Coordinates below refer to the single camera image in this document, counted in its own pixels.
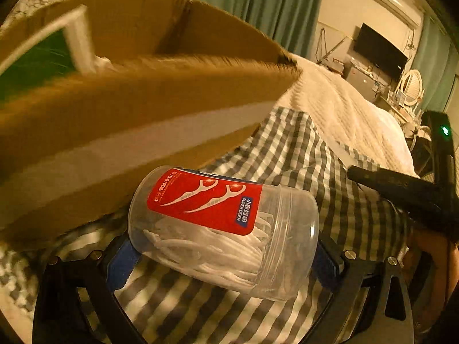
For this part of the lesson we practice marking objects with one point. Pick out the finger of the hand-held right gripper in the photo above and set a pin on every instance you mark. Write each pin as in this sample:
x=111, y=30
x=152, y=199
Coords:
x=387, y=182

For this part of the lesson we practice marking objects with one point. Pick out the green curtain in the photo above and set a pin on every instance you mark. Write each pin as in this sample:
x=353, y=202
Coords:
x=251, y=3
x=437, y=50

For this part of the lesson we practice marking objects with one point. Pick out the grey checkered cloth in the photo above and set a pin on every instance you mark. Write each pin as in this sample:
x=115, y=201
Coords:
x=287, y=157

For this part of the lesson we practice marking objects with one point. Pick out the black television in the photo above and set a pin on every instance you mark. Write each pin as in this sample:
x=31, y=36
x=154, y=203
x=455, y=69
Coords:
x=380, y=50

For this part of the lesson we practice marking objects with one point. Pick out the green and white box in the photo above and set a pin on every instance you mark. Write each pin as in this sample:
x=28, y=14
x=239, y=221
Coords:
x=32, y=61

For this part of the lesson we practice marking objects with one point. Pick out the white oval mirror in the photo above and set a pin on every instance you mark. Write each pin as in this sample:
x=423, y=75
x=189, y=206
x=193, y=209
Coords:
x=410, y=82

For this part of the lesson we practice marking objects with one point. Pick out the person's right forearm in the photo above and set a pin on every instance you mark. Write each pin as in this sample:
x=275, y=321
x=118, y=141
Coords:
x=430, y=258

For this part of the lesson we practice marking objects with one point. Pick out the clear floss pick jar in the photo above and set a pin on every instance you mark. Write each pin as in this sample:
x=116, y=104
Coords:
x=222, y=229

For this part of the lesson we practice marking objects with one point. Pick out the grey cabinet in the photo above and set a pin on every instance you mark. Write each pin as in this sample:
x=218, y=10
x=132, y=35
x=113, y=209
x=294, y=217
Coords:
x=358, y=79

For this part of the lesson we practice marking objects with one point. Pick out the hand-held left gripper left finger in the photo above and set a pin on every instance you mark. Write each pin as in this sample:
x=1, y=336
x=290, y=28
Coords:
x=118, y=266

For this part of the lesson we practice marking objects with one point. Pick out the cream textured blanket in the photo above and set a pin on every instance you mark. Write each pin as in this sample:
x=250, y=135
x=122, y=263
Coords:
x=340, y=104

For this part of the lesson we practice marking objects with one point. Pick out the brown cardboard box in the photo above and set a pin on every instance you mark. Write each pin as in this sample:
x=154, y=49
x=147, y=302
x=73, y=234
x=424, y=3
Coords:
x=107, y=114

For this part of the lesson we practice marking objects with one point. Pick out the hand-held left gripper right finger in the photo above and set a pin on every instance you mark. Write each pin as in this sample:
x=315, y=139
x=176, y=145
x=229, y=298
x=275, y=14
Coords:
x=328, y=262

